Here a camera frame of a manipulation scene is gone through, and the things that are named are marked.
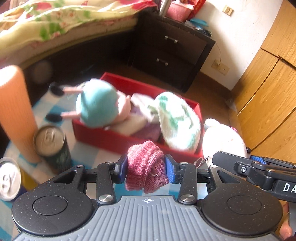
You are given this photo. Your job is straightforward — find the red cardboard box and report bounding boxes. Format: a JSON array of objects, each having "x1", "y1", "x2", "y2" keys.
[{"x1": 71, "y1": 72, "x2": 206, "y2": 158}]

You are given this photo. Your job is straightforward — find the orange ribbed plastic cylinder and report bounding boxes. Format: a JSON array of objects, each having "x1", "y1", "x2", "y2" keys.
[{"x1": 0, "y1": 65, "x2": 42, "y2": 163}]

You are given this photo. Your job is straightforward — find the wooden wardrobe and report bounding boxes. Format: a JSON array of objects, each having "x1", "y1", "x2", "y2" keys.
[{"x1": 231, "y1": 0, "x2": 296, "y2": 159}]

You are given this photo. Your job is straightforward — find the green drink can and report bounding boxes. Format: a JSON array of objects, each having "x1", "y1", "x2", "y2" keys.
[{"x1": 33, "y1": 125, "x2": 73, "y2": 175}]

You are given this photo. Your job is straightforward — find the red packet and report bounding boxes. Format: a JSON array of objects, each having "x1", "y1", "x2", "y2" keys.
[{"x1": 191, "y1": 0, "x2": 207, "y2": 15}]

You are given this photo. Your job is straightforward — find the white plush toy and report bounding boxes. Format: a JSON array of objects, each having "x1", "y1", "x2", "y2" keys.
[{"x1": 202, "y1": 118, "x2": 252, "y2": 166}]

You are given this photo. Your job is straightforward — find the purple knitted cloth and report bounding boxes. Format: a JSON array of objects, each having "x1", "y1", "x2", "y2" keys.
[{"x1": 132, "y1": 122, "x2": 162, "y2": 141}]

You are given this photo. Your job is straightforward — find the blue plastic item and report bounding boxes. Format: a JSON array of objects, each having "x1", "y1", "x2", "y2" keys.
[{"x1": 189, "y1": 17, "x2": 210, "y2": 30}]

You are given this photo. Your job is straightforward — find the floral yellow blanket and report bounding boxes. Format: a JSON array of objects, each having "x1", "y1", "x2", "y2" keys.
[{"x1": 0, "y1": 0, "x2": 160, "y2": 50}]

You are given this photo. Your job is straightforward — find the thin white cable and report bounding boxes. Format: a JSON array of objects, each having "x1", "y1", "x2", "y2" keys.
[{"x1": 215, "y1": 42, "x2": 222, "y2": 66}]

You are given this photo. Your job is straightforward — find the white soft cloth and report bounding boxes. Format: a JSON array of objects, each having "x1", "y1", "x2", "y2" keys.
[{"x1": 105, "y1": 93, "x2": 156, "y2": 135}]

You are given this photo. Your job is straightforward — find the blue drink can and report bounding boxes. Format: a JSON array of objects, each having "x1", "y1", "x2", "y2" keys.
[{"x1": 0, "y1": 157, "x2": 23, "y2": 202}]

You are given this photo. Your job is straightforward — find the blue white checkered cloth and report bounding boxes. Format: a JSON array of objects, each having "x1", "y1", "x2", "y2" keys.
[{"x1": 0, "y1": 90, "x2": 208, "y2": 237}]

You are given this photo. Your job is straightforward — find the wall power outlet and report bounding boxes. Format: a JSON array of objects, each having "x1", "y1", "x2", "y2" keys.
[{"x1": 212, "y1": 59, "x2": 230, "y2": 75}]

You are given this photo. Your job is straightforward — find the pink plastic basket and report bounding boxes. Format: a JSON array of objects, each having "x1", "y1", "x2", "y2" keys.
[{"x1": 166, "y1": 2, "x2": 194, "y2": 23}]

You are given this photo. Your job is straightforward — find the dark nightstand drawer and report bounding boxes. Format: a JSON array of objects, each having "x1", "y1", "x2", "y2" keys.
[
  {"x1": 141, "y1": 20, "x2": 208, "y2": 66},
  {"x1": 131, "y1": 43, "x2": 197, "y2": 91}
]

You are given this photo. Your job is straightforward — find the metal thermos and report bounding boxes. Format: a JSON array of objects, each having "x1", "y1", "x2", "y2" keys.
[{"x1": 158, "y1": 0, "x2": 173, "y2": 17}]

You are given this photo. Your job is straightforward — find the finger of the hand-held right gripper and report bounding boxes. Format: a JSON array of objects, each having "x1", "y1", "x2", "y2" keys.
[
  {"x1": 211, "y1": 151, "x2": 279, "y2": 191},
  {"x1": 250, "y1": 155, "x2": 296, "y2": 169}
]

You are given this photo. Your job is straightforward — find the person's right hand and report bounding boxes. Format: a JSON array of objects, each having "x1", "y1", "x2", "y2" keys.
[{"x1": 280, "y1": 202, "x2": 293, "y2": 240}]

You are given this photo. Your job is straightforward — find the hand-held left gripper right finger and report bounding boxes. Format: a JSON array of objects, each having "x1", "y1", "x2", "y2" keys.
[{"x1": 165, "y1": 154, "x2": 242, "y2": 205}]

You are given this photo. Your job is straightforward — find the white green knitted hat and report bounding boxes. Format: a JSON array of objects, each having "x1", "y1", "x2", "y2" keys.
[{"x1": 153, "y1": 91, "x2": 202, "y2": 153}]

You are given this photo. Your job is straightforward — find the dark wooden nightstand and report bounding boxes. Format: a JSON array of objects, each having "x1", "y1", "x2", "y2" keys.
[{"x1": 128, "y1": 10, "x2": 216, "y2": 93}]

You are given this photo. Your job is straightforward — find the doll with teal dress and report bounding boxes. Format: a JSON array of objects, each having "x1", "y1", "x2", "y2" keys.
[{"x1": 45, "y1": 78, "x2": 134, "y2": 128}]

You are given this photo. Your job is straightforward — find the dark wooden bed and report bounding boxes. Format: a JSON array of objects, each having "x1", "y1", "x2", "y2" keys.
[{"x1": 0, "y1": 16, "x2": 144, "y2": 98}]

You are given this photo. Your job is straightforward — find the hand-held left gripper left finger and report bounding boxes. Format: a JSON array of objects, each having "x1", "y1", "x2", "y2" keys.
[{"x1": 53, "y1": 154, "x2": 128, "y2": 206}]

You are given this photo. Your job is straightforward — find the pink knitted hat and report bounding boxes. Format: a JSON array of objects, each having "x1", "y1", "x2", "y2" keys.
[{"x1": 125, "y1": 140, "x2": 170, "y2": 194}]

